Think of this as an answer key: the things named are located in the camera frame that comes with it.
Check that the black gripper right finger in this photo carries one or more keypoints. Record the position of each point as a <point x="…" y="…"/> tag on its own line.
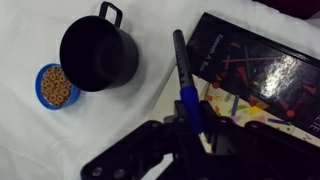
<point x="258" y="151"/>

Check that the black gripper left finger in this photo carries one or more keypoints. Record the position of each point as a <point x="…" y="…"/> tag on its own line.
<point x="132" y="157"/>

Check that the black marker blue cap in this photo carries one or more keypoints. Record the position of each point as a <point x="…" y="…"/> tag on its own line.
<point x="188" y="92"/>

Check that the black and white book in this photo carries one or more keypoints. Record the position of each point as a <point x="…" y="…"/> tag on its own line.
<point x="248" y="77"/>

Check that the white tablecloth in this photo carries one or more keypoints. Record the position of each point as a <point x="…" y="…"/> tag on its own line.
<point x="39" y="144"/>

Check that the blue bowl of cereal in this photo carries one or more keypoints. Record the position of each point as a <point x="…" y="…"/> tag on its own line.
<point x="54" y="91"/>

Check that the black mug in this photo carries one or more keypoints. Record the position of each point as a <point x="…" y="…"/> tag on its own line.
<point x="96" y="54"/>

